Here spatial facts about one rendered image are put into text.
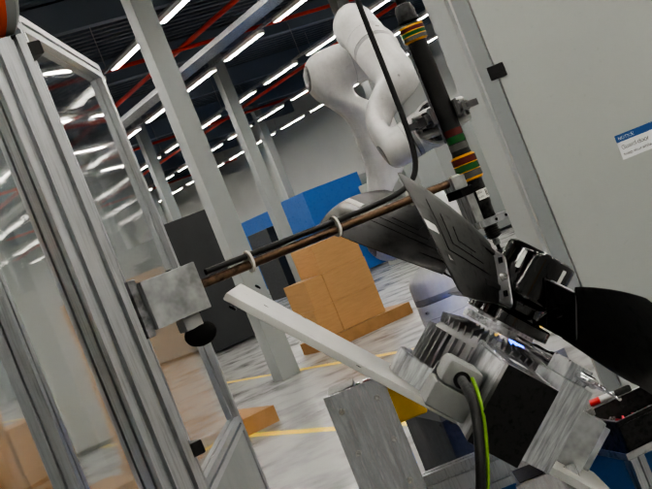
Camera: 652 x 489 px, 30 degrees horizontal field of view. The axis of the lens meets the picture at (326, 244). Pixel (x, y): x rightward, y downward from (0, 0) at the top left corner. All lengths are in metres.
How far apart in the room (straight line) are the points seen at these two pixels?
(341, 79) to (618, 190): 1.51
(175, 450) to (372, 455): 0.38
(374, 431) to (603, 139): 2.21
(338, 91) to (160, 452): 1.21
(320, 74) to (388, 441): 1.02
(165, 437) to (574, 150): 2.49
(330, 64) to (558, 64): 1.42
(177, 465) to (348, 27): 1.16
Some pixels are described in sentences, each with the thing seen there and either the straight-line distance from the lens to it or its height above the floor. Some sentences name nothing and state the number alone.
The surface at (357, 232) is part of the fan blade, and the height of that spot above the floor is 1.37.
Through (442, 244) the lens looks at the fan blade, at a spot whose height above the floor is 1.31.
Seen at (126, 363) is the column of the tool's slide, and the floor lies 1.33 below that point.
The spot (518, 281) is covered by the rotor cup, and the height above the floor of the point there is 1.20.
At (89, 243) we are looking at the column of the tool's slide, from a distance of 1.69.
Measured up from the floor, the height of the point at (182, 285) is 1.40.
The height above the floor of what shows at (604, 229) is 1.06.
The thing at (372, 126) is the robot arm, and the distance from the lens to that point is 2.35.
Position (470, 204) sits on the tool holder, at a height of 1.34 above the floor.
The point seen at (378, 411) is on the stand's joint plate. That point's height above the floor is 1.10.
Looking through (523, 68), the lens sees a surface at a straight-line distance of 3.95.
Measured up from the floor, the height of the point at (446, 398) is 1.12.
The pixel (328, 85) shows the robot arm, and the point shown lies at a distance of 2.68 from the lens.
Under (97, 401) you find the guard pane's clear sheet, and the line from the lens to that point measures 2.05.
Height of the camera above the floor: 1.40
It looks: 1 degrees down
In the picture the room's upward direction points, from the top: 22 degrees counter-clockwise
